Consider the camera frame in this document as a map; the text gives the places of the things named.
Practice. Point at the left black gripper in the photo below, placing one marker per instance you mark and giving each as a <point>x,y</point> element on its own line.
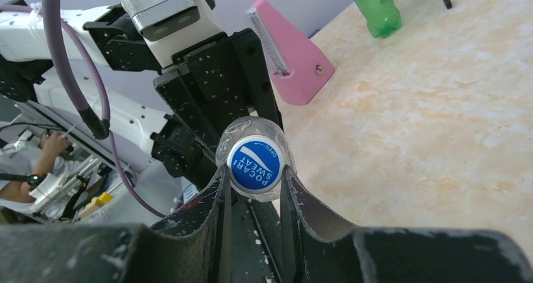
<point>208,86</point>

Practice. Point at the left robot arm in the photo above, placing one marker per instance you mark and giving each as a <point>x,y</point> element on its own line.
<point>52,60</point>

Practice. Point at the person in white shirt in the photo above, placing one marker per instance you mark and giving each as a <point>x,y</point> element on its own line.
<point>41,160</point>

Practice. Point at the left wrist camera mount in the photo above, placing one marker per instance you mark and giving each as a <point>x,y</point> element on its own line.
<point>171,26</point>

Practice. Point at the pink toy toaster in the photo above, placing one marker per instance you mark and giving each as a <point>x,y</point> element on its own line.
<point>301,69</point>

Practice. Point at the green plastic bottle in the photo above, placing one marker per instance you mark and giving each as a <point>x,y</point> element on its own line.
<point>382,16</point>

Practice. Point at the clear bottle blue-white cap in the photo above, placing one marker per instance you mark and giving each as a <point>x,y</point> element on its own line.
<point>256,151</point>

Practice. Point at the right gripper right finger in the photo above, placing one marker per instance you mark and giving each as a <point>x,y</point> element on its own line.
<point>318,245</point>

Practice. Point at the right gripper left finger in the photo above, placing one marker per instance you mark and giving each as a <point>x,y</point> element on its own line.
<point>190,245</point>

